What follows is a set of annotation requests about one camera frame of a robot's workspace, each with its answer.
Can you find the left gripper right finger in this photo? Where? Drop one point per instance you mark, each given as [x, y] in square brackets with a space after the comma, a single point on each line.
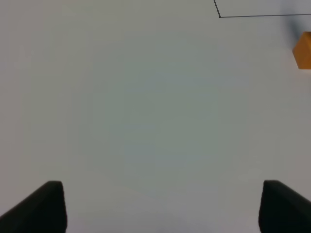
[283, 210]

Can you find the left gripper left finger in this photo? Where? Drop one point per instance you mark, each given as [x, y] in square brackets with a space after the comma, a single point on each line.
[43, 211]

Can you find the orange block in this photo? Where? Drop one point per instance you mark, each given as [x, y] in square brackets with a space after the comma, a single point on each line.
[302, 51]

